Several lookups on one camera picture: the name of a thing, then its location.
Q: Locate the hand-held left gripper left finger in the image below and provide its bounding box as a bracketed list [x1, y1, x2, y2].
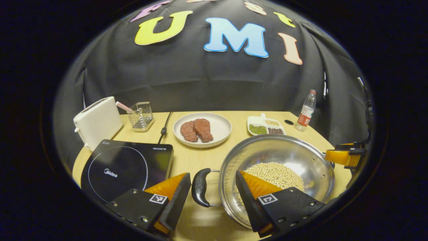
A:
[105, 172, 192, 235]

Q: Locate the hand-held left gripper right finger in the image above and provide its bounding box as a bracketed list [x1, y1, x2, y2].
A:
[235, 170, 325, 238]

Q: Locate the steel pot with black handles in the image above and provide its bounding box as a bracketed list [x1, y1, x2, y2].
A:
[191, 135, 336, 230]

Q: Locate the black induction cooktop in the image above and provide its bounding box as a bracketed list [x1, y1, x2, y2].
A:
[81, 139, 174, 204]

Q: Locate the pile of yellow soybeans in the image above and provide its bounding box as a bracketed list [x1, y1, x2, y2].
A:
[236, 162, 305, 208]

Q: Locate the clear water bottle red label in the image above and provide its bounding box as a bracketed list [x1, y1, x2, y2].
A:
[295, 89, 317, 132]

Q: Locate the brown steak piece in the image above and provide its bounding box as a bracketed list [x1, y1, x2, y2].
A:
[194, 118, 214, 143]
[180, 121, 199, 143]

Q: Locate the white round plate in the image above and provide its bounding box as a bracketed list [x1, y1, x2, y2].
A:
[173, 112, 232, 148]

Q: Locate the white divided dish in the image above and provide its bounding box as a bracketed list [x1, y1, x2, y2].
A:
[247, 113, 286, 136]

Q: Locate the pink striped straw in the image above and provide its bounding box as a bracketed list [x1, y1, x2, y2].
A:
[116, 101, 134, 113]

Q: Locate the white toaster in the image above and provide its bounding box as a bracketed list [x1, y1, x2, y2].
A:
[73, 96, 123, 152]

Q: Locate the black backdrop cloth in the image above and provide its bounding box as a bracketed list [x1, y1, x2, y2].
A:
[52, 0, 377, 168]

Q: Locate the black power cable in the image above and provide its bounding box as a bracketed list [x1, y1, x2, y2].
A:
[157, 111, 173, 145]

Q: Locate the wire mesh holder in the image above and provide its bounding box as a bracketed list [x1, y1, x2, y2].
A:
[127, 102, 155, 132]

